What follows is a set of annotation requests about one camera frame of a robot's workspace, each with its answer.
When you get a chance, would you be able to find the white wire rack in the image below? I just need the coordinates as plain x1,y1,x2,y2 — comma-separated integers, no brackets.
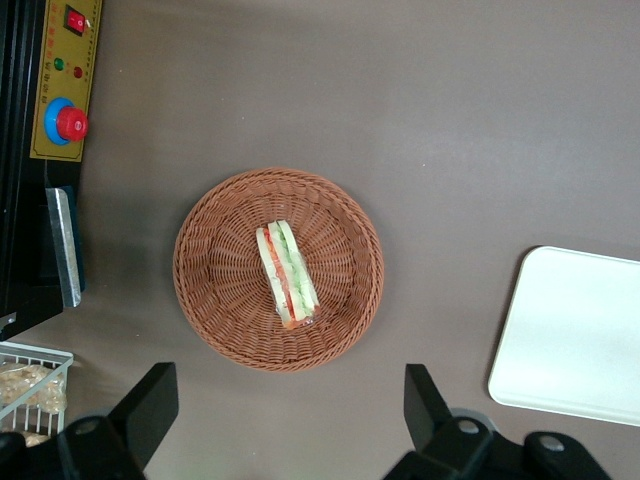
0,341,75,434

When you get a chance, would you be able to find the cream plastic tray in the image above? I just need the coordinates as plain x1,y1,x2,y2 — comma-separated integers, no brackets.
487,244,640,427

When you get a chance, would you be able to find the red emergency stop button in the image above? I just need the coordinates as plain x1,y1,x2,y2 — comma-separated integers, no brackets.
43,96,90,146

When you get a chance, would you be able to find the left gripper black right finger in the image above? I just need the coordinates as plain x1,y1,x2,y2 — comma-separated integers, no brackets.
384,363,496,480

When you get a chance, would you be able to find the layered sandwich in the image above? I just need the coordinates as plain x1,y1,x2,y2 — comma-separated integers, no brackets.
255,219,321,330

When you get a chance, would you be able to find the red rocker switch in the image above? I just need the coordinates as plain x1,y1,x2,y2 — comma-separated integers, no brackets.
63,4,87,37

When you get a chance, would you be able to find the silver metal bar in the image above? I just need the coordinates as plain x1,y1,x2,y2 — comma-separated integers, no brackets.
44,185,84,309

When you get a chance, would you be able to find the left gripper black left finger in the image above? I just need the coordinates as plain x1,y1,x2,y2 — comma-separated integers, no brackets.
57,362,180,480

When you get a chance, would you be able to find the empty brown wicker basket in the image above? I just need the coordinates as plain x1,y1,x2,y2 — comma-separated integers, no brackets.
172,167,386,374

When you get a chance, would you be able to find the yellow control box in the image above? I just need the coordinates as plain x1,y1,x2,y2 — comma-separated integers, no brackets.
0,0,105,341

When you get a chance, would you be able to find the clear-wrapped snack pack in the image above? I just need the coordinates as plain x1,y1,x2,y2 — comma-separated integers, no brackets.
0,363,69,416

